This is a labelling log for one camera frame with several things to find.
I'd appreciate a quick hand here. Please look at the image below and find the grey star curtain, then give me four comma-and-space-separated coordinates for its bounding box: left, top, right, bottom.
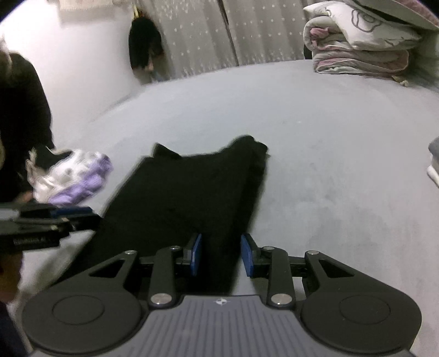
137, 0, 310, 82

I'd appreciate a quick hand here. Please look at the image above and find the black sweater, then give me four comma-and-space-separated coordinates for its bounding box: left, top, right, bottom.
62, 135, 270, 296

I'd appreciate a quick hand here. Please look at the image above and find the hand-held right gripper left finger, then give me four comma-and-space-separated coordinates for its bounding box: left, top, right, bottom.
89, 233, 203, 306

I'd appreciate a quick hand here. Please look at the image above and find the grey quilted blanket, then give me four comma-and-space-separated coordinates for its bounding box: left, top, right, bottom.
407, 0, 439, 90

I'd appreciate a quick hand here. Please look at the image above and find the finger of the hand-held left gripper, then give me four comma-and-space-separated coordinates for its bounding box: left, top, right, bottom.
21, 205, 101, 219
17, 215, 104, 232

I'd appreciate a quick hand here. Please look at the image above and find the black hanging jacket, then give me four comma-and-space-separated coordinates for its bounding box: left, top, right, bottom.
128, 17, 164, 71

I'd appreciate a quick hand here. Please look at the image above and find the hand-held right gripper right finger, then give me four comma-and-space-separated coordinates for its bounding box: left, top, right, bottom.
240, 233, 355, 308

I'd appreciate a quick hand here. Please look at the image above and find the pink grey pillow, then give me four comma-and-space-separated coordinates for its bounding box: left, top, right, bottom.
343, 0, 437, 32

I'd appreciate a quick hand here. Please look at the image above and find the black hanging coat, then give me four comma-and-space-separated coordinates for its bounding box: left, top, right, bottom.
0, 51, 56, 203

